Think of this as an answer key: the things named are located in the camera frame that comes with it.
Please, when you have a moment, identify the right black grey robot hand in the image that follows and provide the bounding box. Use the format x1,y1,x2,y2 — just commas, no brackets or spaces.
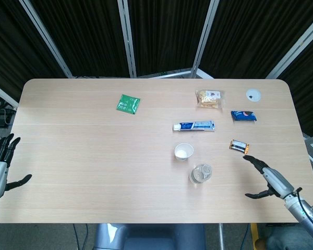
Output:
243,155,295,201

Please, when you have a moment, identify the clear plastic bottle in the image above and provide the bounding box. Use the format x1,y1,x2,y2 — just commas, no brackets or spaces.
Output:
189,163,213,185

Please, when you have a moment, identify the white paper cup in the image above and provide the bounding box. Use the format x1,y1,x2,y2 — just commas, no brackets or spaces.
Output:
174,142,195,163

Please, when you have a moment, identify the orange black candy bar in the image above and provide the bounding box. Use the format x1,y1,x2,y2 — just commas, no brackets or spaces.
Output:
228,139,251,155

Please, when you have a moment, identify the blue cookie packet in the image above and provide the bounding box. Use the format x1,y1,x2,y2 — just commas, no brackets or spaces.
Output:
230,110,258,123

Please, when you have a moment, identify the metal table leg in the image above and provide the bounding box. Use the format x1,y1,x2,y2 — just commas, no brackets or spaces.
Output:
218,222,225,250

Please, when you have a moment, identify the black folding screen panel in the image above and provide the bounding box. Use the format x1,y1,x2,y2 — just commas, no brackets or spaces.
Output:
117,0,220,78
0,0,74,105
266,18,313,167
19,0,136,78
190,0,313,79

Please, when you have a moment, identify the blue white toothpaste tube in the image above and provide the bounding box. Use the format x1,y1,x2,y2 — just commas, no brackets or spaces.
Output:
172,120,216,133

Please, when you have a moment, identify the clear bag of biscuits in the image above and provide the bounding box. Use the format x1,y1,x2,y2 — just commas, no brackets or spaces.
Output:
195,89,225,111

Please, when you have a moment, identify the grey blue robot torso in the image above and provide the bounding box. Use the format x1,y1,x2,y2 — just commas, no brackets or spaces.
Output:
93,223,207,250

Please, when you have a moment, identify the green sachet packet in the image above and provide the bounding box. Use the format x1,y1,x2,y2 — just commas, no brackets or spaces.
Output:
116,93,142,115

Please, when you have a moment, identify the dark floor cable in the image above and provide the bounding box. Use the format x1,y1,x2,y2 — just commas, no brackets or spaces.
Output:
240,223,251,250
72,223,81,250

